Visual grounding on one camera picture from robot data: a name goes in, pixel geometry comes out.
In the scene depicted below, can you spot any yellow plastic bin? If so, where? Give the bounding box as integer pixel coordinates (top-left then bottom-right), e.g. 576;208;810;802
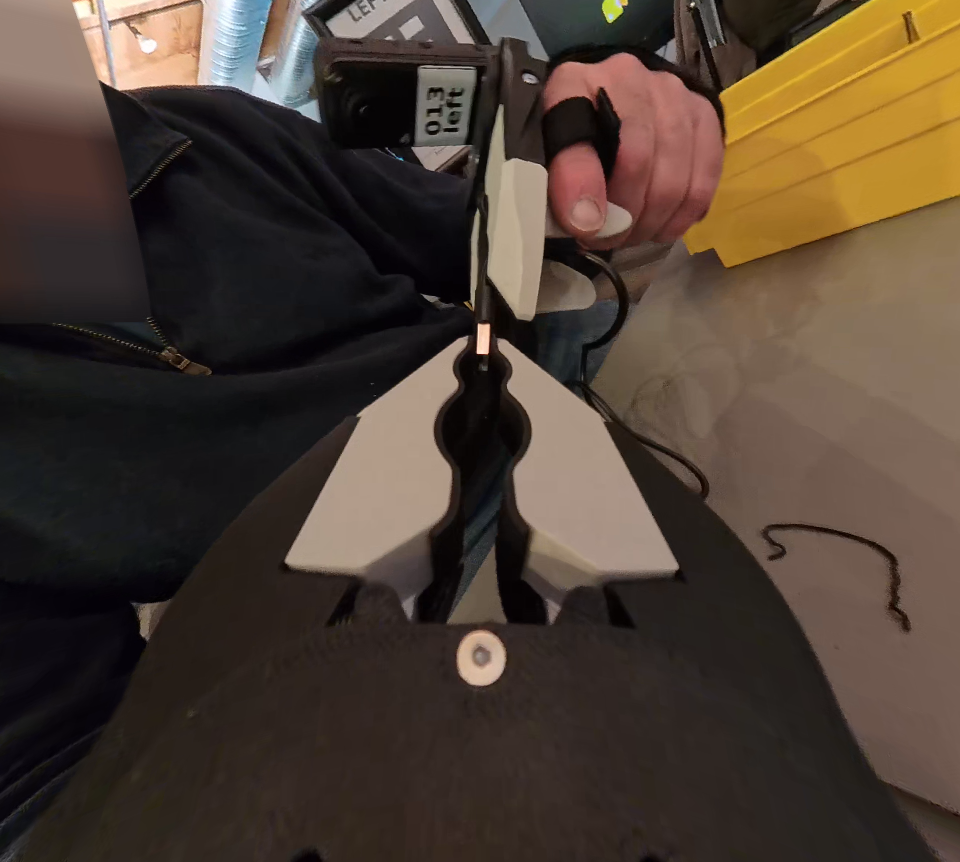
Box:
682;0;960;269

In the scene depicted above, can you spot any black usb cable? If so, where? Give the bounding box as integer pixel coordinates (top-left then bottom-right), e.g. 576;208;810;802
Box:
471;250;711;500

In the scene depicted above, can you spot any person's left hand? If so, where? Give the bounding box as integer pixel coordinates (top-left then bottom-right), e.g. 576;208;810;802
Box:
541;55;727;251

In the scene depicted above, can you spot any person's blue jeans leg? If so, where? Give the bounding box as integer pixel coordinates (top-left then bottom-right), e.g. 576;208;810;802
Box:
480;303;627;555

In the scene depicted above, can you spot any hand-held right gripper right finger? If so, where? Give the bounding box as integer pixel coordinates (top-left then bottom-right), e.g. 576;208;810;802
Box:
491;339;682;625

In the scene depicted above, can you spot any black twist tie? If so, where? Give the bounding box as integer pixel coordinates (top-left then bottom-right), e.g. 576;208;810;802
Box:
761;523;912;632

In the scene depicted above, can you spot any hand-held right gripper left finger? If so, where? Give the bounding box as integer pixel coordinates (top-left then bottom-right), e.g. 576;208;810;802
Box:
283;340;470;624

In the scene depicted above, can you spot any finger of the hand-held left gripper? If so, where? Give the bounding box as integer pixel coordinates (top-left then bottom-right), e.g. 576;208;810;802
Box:
468;153;494;314
482;104;551;321

